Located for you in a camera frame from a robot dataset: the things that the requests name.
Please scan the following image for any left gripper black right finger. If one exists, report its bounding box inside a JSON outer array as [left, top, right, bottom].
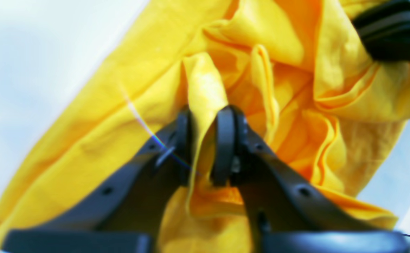
[[212, 106, 410, 253]]

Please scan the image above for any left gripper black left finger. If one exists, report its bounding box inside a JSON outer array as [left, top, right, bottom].
[[1, 109, 192, 253]]

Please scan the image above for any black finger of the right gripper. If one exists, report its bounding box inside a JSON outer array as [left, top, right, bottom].
[[352, 0, 410, 62]]

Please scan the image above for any orange t-shirt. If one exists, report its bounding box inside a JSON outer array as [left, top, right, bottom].
[[0, 0, 410, 253]]

